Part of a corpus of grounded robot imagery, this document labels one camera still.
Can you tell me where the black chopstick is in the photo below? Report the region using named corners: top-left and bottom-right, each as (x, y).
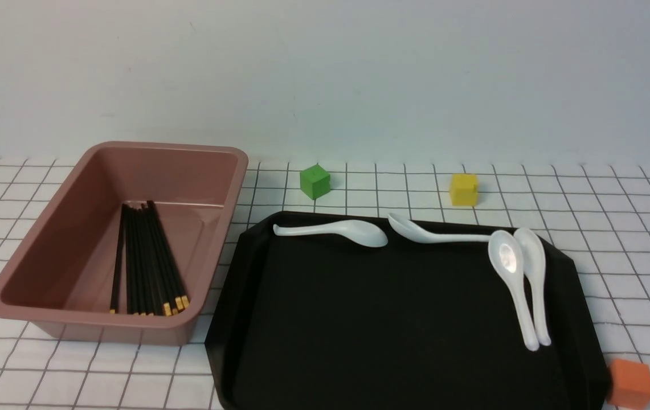
top-left (121, 203), bottom-right (139, 315)
top-left (137, 204), bottom-right (172, 317)
top-left (146, 200), bottom-right (189, 313)
top-left (141, 203), bottom-right (179, 316)
top-left (127, 207), bottom-right (147, 316)
top-left (132, 208), bottom-right (155, 316)
top-left (109, 203), bottom-right (126, 314)

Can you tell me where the black plastic tray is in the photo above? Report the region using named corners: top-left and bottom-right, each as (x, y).
top-left (205, 212), bottom-right (612, 409)

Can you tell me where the white spoon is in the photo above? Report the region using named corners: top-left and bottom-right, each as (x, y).
top-left (273, 220), bottom-right (388, 248)
top-left (487, 230), bottom-right (540, 352)
top-left (514, 227), bottom-right (551, 346)
top-left (387, 214), bottom-right (491, 244)

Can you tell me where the yellow cube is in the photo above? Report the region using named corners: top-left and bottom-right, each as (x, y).
top-left (449, 173), bottom-right (479, 207)

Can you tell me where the green cube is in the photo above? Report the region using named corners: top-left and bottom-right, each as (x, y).
top-left (299, 164), bottom-right (332, 200)

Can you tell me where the orange cube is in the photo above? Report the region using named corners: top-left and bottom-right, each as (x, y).
top-left (607, 359), bottom-right (650, 409)

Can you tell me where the pink plastic bin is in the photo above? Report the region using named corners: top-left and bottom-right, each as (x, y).
top-left (0, 142), bottom-right (249, 346)

